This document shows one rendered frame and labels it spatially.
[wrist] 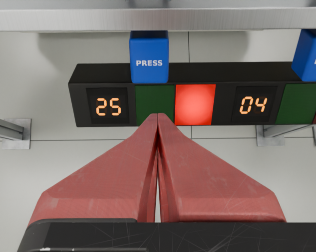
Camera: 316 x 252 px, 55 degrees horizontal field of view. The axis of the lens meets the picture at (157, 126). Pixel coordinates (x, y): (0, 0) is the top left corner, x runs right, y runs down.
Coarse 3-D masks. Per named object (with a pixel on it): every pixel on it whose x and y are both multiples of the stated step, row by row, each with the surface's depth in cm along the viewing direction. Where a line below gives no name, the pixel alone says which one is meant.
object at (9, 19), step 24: (0, 0) 17; (24, 0) 17; (48, 0) 17; (72, 0) 17; (96, 0) 17; (120, 0) 17; (144, 0) 17; (192, 0) 17; (216, 0) 17; (240, 0) 17; (264, 0) 17; (288, 0) 17; (312, 0) 17; (0, 24) 16; (24, 24) 16; (48, 24) 16; (72, 24) 16; (96, 24) 16; (120, 24) 16; (144, 24) 16; (168, 24) 16; (192, 24) 16; (216, 24) 16; (240, 24) 16; (264, 24) 16; (288, 24) 16; (312, 24) 16
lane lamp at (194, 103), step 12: (180, 84) 22; (192, 84) 22; (204, 84) 22; (180, 96) 22; (192, 96) 22; (204, 96) 22; (180, 108) 23; (192, 108) 23; (204, 108) 23; (180, 120) 24; (192, 120) 24; (204, 120) 24
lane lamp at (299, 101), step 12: (288, 84) 22; (300, 84) 22; (312, 84) 22; (288, 96) 23; (300, 96) 23; (312, 96) 23; (288, 108) 23; (300, 108) 23; (312, 108) 23; (276, 120) 24; (288, 120) 24; (300, 120) 24
